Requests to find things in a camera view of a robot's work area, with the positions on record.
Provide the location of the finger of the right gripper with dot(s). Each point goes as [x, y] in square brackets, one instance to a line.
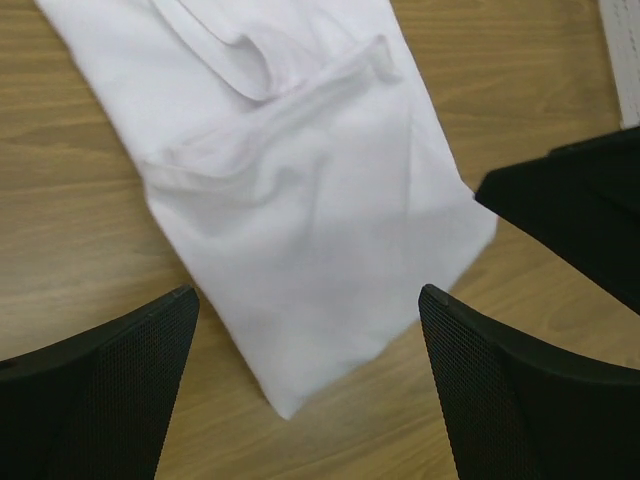
[582, 202]

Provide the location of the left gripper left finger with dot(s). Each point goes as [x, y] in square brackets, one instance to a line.
[98, 404]

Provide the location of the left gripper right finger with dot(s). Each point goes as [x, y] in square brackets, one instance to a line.
[516, 407]

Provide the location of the white t shirt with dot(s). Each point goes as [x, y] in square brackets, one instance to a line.
[291, 154]

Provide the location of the white plastic basket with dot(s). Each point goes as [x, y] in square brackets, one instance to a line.
[620, 19]

